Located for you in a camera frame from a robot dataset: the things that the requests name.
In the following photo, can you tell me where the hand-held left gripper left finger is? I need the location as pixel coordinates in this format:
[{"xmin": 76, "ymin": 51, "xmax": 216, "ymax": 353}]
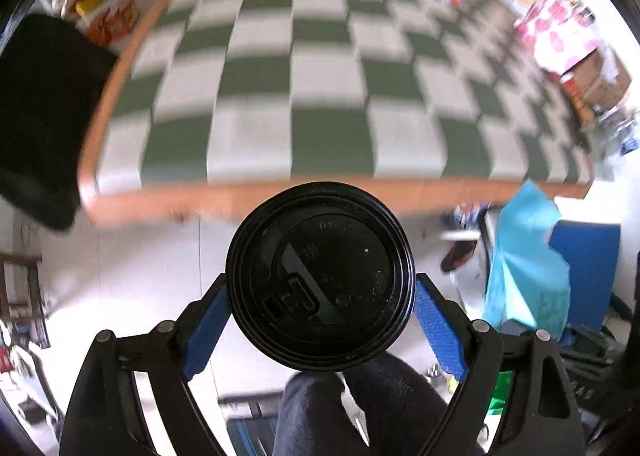
[{"xmin": 59, "ymin": 272, "xmax": 233, "ymax": 456}]

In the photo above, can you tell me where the wooden stool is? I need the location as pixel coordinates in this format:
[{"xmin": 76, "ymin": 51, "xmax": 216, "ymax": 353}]
[{"xmin": 0, "ymin": 251, "xmax": 51, "ymax": 352}]

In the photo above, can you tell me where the pink flower gift bag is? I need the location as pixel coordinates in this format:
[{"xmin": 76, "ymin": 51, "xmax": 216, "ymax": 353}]
[{"xmin": 515, "ymin": 0, "xmax": 601, "ymax": 74}]

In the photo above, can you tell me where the teal plastic wrapper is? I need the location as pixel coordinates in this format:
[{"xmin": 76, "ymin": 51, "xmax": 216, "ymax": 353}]
[{"xmin": 482, "ymin": 181, "xmax": 572, "ymax": 342}]

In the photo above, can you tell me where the green white checkered tablecloth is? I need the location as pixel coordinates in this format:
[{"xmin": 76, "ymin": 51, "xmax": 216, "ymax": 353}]
[{"xmin": 80, "ymin": 0, "xmax": 596, "ymax": 227}]

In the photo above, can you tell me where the blue label glass bottle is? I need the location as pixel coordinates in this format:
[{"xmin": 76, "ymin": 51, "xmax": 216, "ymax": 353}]
[{"xmin": 597, "ymin": 111, "xmax": 640, "ymax": 157}]

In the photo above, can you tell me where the black covered chair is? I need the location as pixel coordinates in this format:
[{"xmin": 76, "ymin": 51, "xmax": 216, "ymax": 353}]
[{"xmin": 0, "ymin": 13, "xmax": 118, "ymax": 232}]

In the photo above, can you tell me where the black plastic cup lid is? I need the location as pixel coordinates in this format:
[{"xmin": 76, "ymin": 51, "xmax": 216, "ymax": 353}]
[{"xmin": 225, "ymin": 182, "xmax": 417, "ymax": 373}]

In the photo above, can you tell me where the brown cardboard box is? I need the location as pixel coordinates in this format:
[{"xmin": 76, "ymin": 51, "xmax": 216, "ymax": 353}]
[{"xmin": 560, "ymin": 43, "xmax": 633, "ymax": 107}]

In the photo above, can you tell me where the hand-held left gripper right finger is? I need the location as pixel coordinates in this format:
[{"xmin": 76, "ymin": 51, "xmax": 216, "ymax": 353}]
[{"xmin": 414, "ymin": 272, "xmax": 586, "ymax": 456}]

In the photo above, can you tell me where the red snack box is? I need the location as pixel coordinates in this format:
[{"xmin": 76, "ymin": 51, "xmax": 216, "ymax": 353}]
[{"xmin": 560, "ymin": 73, "xmax": 593, "ymax": 124}]

